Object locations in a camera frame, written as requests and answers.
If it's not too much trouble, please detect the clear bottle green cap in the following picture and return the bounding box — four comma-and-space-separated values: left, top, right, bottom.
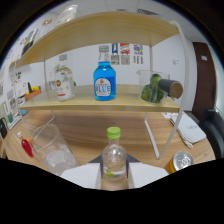
101, 126, 128, 182

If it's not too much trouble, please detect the yellow soda can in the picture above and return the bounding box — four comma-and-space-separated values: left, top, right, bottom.
163, 150, 195, 175

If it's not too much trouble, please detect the small red liquid bottle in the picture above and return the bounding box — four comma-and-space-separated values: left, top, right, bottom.
17, 131, 35, 159

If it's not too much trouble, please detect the clear glass with ice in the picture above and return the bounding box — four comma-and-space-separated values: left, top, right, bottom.
29, 123, 79, 177

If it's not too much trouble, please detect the white notebook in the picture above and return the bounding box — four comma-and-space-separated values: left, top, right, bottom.
169, 113, 208, 149

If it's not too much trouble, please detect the printed paper sheet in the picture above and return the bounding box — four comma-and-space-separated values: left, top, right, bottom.
162, 112, 178, 121

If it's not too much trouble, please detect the two-tier wooden shelf rack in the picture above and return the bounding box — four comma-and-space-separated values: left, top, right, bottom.
13, 11, 191, 160

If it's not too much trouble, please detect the black office chair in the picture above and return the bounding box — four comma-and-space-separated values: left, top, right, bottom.
199, 108, 224, 160

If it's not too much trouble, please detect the glass beaker of limes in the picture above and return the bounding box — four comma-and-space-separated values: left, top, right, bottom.
136, 69, 171, 104

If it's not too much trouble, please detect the white tray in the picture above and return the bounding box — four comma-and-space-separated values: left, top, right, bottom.
6, 111, 23, 131

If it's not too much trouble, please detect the dark wooden muddler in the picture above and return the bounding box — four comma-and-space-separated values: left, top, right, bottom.
157, 78, 184, 99

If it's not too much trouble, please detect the clear bottle red label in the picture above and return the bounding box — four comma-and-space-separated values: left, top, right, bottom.
54, 53, 76, 102

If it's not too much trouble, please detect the blue liquid bottle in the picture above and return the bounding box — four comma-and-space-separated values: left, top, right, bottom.
92, 44, 117, 102

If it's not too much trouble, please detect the orange storage basket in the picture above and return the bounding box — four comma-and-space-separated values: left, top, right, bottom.
24, 82, 43, 102

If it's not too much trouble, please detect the brown door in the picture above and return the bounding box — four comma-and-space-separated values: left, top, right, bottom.
191, 41, 214, 121

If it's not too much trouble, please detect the tall black yellow can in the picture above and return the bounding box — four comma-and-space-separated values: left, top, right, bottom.
21, 28, 39, 56

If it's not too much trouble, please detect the glass jar cork lid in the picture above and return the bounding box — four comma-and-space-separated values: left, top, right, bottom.
39, 16, 56, 34

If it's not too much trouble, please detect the large white bottle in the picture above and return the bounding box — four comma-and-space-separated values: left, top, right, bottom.
54, 3, 79, 28

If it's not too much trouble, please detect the ceiling air vent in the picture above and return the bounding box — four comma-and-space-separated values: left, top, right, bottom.
136, 8, 160, 17

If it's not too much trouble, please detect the multicolour wall poster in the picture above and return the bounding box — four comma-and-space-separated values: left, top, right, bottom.
133, 43, 144, 65

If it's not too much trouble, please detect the red white wall poster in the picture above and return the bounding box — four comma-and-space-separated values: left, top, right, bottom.
119, 42, 131, 66

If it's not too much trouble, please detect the blue white wall poster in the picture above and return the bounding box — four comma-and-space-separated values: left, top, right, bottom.
110, 42, 120, 65

